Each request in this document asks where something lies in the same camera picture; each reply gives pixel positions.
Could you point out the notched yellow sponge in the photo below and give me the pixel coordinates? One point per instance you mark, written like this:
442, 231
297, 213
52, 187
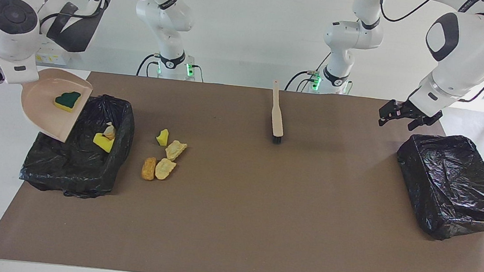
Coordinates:
103, 142

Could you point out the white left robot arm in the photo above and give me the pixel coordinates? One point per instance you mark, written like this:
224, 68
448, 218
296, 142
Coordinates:
467, 55

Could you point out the brown table mat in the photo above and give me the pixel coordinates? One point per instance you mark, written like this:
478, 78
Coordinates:
213, 249

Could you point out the beige brush with black bristles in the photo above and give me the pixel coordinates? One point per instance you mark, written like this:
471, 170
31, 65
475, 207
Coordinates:
277, 117

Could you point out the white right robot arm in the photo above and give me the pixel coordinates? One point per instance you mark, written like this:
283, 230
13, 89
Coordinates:
11, 42

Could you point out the pale fried dumpling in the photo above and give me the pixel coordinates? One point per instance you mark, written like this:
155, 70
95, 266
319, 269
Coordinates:
164, 169
110, 131
175, 150

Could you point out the bin lined with black bag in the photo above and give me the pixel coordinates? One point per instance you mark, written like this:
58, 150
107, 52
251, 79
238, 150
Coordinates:
75, 164
450, 183

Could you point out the small yellow green sponge piece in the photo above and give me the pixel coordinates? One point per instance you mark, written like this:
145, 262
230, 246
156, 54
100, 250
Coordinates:
162, 137

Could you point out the beige plastic dustpan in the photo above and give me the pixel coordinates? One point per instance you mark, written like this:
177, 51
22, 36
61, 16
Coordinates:
44, 112

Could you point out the green topped yellow sponge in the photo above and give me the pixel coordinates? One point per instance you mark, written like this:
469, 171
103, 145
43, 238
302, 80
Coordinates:
67, 100

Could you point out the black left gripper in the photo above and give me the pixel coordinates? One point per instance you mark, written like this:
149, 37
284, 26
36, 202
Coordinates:
422, 112

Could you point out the white wall socket boxes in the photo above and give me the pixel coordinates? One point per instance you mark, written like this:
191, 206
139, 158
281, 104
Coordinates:
56, 57

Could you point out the brown fried nugget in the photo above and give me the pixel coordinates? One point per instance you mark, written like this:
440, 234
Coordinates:
148, 169

